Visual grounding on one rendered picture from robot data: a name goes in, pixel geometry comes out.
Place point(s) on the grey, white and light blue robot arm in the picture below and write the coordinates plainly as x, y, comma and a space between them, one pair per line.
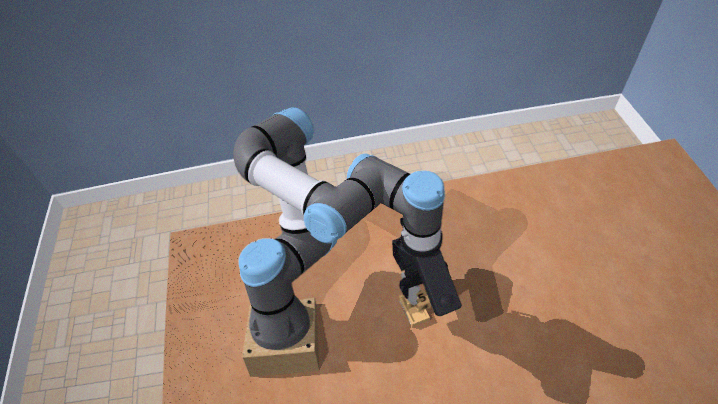
332, 211

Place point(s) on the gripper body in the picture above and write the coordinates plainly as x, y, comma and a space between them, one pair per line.
401, 255

